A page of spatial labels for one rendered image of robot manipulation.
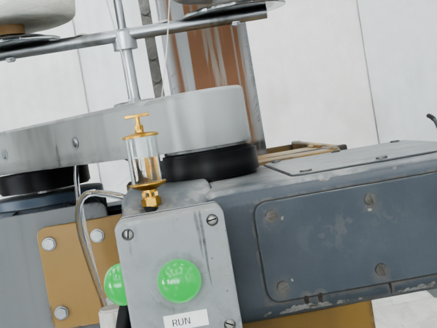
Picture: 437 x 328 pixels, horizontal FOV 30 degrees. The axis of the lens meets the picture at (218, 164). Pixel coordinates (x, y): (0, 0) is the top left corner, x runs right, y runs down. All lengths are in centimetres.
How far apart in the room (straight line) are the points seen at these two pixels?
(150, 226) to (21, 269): 48
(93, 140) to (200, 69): 31
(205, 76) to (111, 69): 471
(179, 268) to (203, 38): 60
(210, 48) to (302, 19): 481
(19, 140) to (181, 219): 43
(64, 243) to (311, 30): 500
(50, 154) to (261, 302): 36
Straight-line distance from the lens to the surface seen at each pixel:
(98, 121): 82
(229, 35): 111
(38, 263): 101
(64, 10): 92
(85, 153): 84
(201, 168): 71
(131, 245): 56
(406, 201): 63
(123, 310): 63
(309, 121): 586
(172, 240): 56
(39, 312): 102
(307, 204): 61
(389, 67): 600
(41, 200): 103
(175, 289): 55
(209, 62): 110
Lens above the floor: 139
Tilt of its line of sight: 3 degrees down
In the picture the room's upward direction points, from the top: 10 degrees counter-clockwise
